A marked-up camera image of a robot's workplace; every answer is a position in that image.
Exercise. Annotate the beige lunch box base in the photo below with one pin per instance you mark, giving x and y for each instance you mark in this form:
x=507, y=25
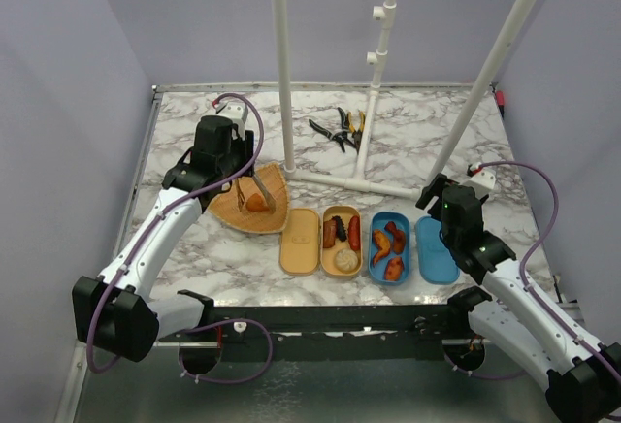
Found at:
x=327, y=254

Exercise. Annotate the yellow handled pliers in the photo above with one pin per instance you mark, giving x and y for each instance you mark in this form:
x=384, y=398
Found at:
x=356, y=131

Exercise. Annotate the orange chicken wing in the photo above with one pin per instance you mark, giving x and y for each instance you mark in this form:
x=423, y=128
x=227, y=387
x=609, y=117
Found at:
x=382, y=244

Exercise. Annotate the orange fried chicken piece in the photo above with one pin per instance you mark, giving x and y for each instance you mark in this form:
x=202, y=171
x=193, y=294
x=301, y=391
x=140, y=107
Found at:
x=394, y=268

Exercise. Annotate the white PVC pipe frame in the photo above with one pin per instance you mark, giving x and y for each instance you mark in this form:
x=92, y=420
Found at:
x=385, y=14

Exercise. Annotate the brown sausage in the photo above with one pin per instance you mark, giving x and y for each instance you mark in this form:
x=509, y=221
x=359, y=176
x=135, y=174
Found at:
x=329, y=233

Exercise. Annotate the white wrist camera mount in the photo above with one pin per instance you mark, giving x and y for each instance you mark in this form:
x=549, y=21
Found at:
x=235, y=110
x=481, y=180

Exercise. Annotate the black sea cucumber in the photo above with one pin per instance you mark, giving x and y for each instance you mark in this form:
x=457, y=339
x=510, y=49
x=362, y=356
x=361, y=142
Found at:
x=341, y=233

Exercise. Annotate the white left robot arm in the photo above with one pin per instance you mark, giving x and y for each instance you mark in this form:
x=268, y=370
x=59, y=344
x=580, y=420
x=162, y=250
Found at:
x=114, y=311

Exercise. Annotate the blue lunch box base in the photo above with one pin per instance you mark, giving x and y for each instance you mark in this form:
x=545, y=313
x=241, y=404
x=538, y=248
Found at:
x=379, y=220

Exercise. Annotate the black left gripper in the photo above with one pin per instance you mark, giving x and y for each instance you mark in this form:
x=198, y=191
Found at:
x=245, y=146

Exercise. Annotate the red sausage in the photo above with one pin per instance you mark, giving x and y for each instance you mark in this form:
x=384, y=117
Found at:
x=354, y=233

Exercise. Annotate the white steamed bun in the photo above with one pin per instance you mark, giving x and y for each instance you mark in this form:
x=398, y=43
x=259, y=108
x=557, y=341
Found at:
x=346, y=261

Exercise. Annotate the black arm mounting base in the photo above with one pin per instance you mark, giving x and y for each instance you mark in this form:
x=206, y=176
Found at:
x=248, y=334

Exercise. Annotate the woven bamboo basket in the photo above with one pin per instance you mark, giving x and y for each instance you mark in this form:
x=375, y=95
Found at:
x=224, y=206

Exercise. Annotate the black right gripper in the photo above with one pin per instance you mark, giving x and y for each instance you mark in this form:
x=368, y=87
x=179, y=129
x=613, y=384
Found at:
x=438, y=186

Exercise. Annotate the orange fried shrimp piece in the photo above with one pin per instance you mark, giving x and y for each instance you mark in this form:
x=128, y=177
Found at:
x=256, y=203

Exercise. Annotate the metal food tongs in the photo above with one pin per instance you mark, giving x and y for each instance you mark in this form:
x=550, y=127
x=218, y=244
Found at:
x=261, y=188

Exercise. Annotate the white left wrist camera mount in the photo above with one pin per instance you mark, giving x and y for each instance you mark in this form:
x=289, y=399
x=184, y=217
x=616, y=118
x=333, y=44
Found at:
x=235, y=110

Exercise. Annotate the beige lunch box lid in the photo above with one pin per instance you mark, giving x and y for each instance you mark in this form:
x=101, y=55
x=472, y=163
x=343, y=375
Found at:
x=299, y=243

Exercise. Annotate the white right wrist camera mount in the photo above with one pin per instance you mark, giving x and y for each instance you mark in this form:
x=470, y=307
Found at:
x=481, y=180

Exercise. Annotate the brown fried patty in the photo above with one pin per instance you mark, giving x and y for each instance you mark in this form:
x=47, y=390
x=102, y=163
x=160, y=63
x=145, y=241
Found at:
x=399, y=242

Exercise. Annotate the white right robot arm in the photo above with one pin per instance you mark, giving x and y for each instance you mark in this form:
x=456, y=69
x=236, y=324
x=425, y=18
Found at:
x=578, y=374

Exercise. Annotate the red clamp at table corner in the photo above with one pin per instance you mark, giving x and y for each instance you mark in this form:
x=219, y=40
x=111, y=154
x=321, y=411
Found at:
x=500, y=100

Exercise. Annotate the blue lunch box lid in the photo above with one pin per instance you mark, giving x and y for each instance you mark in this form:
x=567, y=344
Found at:
x=435, y=262

